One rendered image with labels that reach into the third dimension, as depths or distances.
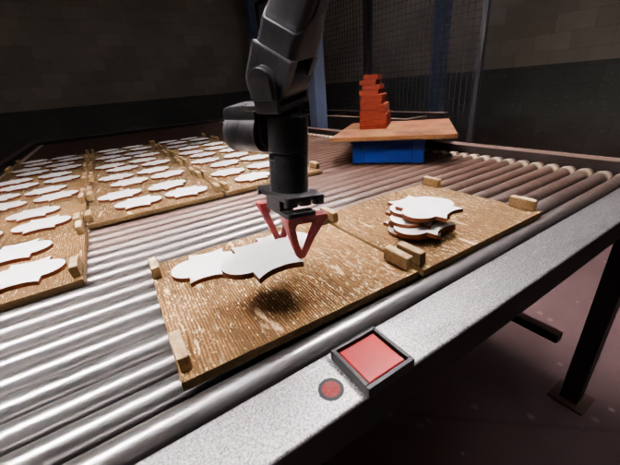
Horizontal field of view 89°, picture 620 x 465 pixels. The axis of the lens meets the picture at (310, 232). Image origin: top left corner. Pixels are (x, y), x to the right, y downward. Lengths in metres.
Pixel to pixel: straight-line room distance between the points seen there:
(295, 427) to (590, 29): 5.43
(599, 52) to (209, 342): 5.37
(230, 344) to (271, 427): 0.13
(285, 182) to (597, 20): 5.25
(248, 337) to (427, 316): 0.27
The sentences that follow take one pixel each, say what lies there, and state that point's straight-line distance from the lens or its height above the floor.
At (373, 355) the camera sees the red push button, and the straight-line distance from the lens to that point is 0.45.
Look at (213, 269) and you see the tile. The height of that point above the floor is 0.95.
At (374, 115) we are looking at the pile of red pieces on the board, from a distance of 1.60.
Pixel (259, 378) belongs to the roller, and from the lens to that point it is 0.45.
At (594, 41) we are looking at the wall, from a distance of 5.53.
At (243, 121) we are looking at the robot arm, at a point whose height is 1.21.
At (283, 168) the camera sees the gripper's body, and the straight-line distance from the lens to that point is 0.45.
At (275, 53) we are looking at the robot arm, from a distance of 0.42.
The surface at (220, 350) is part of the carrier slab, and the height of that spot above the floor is 0.94.
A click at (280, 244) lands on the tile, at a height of 1.02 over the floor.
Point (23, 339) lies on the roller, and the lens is 0.71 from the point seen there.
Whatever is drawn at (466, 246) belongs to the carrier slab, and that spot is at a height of 0.94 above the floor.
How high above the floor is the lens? 1.25
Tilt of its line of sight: 25 degrees down
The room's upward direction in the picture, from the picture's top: 5 degrees counter-clockwise
